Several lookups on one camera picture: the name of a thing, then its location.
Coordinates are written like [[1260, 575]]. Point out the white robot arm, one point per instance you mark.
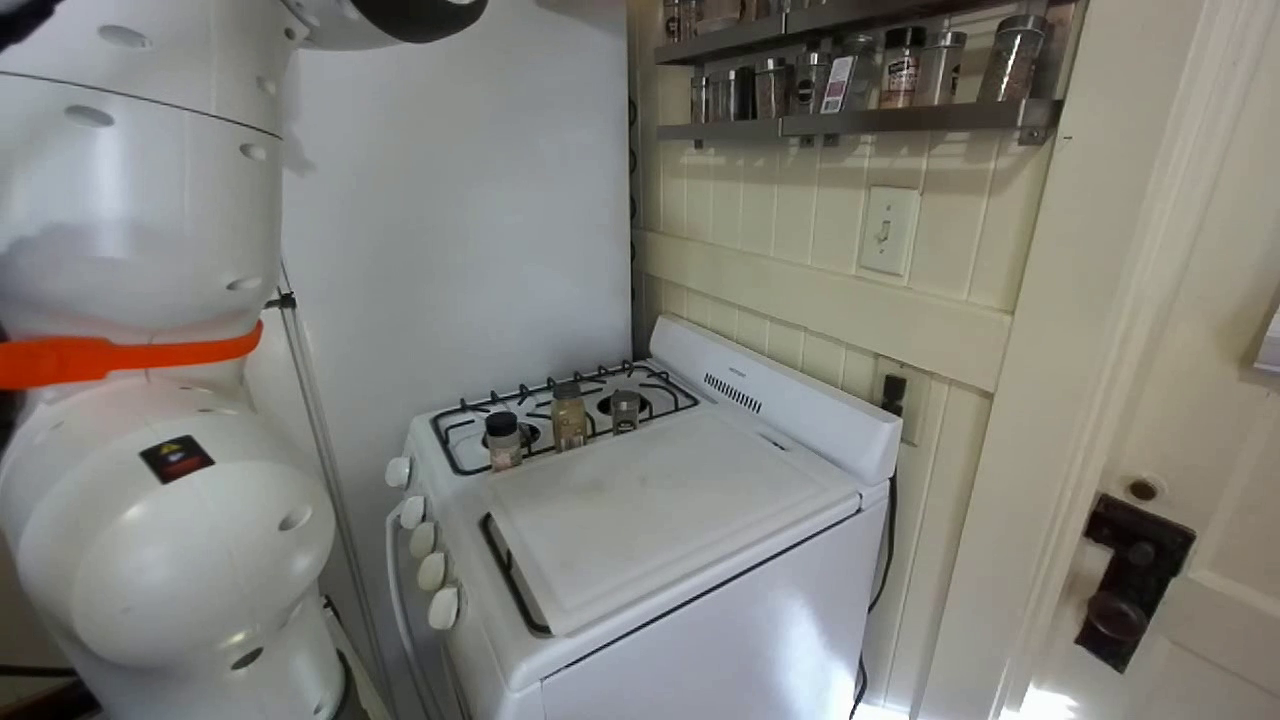
[[158, 520]]

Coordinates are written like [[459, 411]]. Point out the metal spice shelf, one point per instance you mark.
[[808, 70]]

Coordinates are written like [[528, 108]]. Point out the steel shaker on shelf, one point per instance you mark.
[[1015, 58]]

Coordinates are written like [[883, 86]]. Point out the small glass shaker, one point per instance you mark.
[[569, 417]]

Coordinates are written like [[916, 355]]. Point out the black stove grate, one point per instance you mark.
[[618, 396]]

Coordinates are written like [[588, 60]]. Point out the small jar dark lid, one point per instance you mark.
[[507, 440]]

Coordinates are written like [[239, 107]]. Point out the white cutting board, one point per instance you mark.
[[629, 518]]

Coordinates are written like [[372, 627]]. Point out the white refrigerator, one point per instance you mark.
[[455, 225]]

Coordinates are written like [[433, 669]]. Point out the white gas stove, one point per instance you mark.
[[778, 634]]

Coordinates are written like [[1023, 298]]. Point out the white door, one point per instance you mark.
[[1197, 440]]

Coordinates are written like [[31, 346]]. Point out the black door latch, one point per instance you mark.
[[1147, 559]]

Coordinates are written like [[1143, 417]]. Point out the black plug on wall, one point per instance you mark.
[[893, 395]]

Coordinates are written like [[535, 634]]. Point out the white wall outlet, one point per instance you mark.
[[890, 231]]

